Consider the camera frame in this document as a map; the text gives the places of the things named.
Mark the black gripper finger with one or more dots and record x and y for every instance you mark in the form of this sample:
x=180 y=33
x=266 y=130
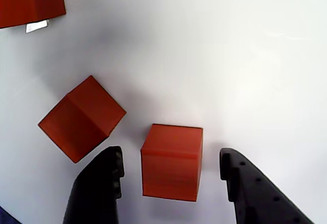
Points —
x=94 y=196
x=255 y=203

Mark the blue woven table cloth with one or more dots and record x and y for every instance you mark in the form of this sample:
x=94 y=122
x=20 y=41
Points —
x=3 y=217

